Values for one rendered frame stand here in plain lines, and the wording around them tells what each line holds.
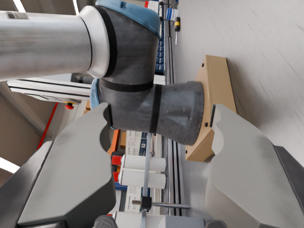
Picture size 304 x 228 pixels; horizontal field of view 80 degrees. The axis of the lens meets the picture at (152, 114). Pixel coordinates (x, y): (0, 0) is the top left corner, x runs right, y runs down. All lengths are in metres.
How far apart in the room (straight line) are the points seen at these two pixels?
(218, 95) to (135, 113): 0.16
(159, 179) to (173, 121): 0.35
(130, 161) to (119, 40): 0.49
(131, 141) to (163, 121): 0.73
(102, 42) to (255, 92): 0.24
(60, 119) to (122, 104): 5.85
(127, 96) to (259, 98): 0.22
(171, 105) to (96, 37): 0.18
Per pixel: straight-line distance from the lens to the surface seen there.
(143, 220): 0.62
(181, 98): 0.37
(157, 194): 0.72
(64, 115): 6.25
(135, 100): 0.37
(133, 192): 1.19
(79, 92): 0.74
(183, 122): 0.37
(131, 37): 0.32
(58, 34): 0.29
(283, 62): 0.29
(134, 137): 1.07
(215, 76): 0.39
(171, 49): 1.29
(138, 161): 0.70
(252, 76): 0.34
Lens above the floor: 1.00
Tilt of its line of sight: 4 degrees down
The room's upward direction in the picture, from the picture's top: 83 degrees counter-clockwise
